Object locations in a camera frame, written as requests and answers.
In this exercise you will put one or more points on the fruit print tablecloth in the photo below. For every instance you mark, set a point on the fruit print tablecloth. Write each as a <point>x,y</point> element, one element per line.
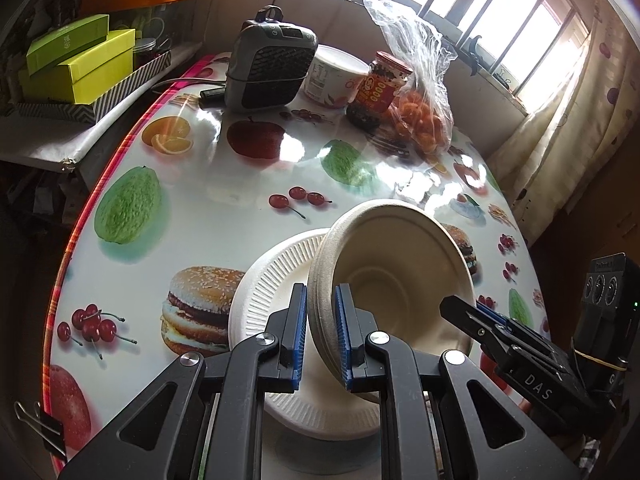
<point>225,210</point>

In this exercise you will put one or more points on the pile of oranges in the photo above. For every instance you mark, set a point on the pile of oranges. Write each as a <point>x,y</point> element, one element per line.
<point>420,125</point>

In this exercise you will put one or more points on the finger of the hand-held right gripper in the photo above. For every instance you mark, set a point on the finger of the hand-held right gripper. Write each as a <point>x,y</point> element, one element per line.
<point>495,314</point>
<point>470,325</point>

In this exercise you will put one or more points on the black binder clip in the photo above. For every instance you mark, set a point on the black binder clip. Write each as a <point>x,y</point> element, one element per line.
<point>47,432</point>

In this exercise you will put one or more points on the grey portable fan heater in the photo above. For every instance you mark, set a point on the grey portable fan heater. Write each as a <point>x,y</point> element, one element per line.
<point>270,70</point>

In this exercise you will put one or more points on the black power plug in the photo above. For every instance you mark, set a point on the black power plug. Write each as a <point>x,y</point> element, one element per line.
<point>214,97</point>

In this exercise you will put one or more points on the white plastic tub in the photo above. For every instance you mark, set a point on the white plastic tub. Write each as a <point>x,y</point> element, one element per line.
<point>330,77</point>

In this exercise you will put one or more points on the white board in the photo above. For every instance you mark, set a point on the white board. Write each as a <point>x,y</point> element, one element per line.
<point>55,142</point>

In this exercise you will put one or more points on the clear plastic bag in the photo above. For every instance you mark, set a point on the clear plastic bag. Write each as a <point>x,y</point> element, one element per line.
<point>420,50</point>

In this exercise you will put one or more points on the flat green box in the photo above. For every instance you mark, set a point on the flat green box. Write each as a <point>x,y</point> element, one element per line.
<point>67,42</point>

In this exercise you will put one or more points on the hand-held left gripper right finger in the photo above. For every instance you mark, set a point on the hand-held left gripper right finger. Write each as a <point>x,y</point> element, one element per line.
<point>344,340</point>

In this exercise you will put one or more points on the white paper plate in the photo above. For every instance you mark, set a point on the white paper plate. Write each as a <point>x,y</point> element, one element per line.
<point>265,285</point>

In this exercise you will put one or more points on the thick green box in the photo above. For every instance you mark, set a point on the thick green box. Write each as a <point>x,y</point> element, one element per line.
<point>100,77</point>

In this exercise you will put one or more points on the striped grey box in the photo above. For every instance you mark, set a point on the striped grey box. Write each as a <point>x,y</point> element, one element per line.
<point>125,92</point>

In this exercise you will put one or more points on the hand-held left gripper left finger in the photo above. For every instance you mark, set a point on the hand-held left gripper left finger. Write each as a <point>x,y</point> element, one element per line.
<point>299,340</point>

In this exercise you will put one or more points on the glass jar with red label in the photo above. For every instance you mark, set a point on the glass jar with red label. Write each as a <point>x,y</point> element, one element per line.
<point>375,92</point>

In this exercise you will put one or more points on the fruit print curtain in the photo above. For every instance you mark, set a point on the fruit print curtain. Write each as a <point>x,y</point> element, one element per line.
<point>575,125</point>

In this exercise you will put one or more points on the black window latch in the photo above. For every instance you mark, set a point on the black window latch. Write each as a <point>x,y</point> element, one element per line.
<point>475,52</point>

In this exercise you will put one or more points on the glass jar with dark lid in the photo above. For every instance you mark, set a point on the glass jar with dark lid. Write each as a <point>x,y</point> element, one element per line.
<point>146,52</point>

